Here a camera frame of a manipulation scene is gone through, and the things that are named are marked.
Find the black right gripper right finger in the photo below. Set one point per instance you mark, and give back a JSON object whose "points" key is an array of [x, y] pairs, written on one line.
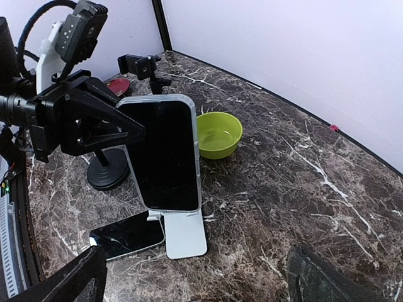
{"points": [[310, 278]]}

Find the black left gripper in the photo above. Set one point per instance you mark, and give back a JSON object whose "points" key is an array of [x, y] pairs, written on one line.
{"points": [[80, 117]]}

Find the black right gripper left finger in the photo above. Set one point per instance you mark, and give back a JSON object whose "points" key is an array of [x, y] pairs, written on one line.
{"points": [[82, 279]]}

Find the black phone grey edge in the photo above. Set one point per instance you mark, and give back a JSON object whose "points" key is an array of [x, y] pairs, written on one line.
{"points": [[128, 236]]}

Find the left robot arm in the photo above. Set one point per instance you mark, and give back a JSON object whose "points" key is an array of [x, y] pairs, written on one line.
{"points": [[16, 93]]}

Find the front black pole stand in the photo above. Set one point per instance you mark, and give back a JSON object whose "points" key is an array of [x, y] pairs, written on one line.
{"points": [[108, 169]]}

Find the black pole stand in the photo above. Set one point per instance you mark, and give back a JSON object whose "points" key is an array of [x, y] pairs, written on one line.
{"points": [[143, 68], [108, 169]]}

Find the rear black pole stand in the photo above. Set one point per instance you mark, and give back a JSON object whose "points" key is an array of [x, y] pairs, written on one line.
{"points": [[143, 68]]}

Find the white folding phone stand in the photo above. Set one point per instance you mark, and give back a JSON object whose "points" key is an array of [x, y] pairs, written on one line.
{"points": [[184, 233]]}

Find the red floral plate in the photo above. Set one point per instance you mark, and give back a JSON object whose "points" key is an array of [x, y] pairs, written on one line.
{"points": [[121, 87]]}

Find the green bowl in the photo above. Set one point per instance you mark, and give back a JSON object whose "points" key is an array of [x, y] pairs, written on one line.
{"points": [[219, 134]]}

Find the white slotted cable duct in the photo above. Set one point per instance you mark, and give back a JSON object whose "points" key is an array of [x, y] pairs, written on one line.
{"points": [[13, 271]]}

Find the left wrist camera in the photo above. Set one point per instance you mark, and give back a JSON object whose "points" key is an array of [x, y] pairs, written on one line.
{"points": [[70, 42]]}

